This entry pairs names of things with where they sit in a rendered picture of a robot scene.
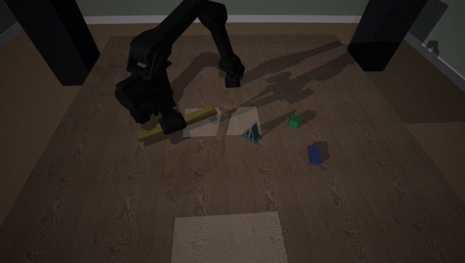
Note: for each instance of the green rectangular block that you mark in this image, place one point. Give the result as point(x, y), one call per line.
point(294, 121)

